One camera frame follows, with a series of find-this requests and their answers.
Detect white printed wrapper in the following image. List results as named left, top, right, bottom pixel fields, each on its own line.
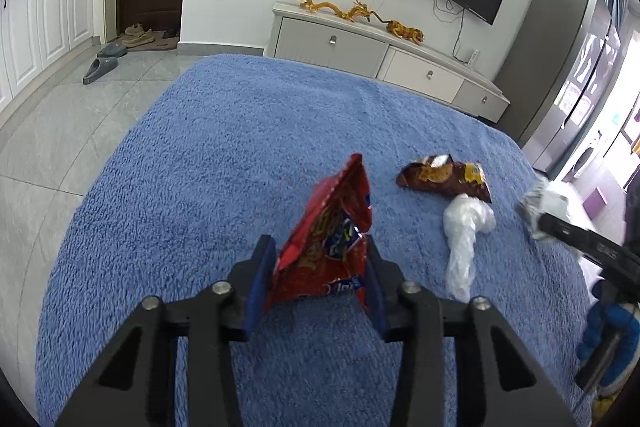
left=515, top=178, right=575, bottom=241

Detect clear white plastic bag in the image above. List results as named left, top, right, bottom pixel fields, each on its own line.
left=442, top=194, right=496, bottom=303

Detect dark brown snack bag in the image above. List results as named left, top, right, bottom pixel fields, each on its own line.
left=396, top=154, right=491, bottom=204

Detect red snack bag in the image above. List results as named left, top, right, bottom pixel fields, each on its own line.
left=265, top=153, right=372, bottom=309

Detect right blue gloved hand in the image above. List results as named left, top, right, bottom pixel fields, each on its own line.
left=577, top=280, right=639, bottom=398

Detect purple square stool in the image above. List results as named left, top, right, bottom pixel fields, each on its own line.
left=582, top=187, right=608, bottom=221

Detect front load washing machine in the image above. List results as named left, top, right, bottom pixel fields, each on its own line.
left=570, top=145, right=597, bottom=180

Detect blue fluffy blanket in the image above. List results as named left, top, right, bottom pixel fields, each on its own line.
left=36, top=55, right=591, bottom=426

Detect grey double door refrigerator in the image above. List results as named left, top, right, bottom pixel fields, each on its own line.
left=495, top=0, right=620, bottom=178

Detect grey slipper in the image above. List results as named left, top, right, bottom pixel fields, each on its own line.
left=82, top=57, right=118, bottom=86
left=96, top=42, right=128, bottom=58

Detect golden tiger figurine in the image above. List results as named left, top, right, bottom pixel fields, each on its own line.
left=371, top=12, right=424, bottom=46

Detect beige shoes by door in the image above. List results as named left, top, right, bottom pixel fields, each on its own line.
left=116, top=24, right=180, bottom=51

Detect white low tv cabinet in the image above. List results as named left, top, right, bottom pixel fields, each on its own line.
left=264, top=3, right=510, bottom=124

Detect golden dragon figurine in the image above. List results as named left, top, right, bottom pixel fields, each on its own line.
left=297, top=0, right=373, bottom=23

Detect white wall cabinets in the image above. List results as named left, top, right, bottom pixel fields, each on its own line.
left=0, top=0, right=109, bottom=113

